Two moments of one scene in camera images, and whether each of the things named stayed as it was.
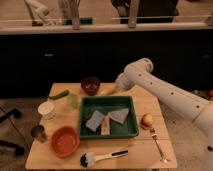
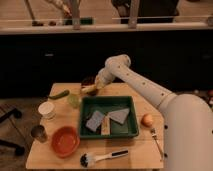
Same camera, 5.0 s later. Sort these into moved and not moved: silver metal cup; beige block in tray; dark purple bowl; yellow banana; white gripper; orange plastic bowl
Moved: yellow banana; white gripper
Not moved: silver metal cup; dark purple bowl; orange plastic bowl; beige block in tray
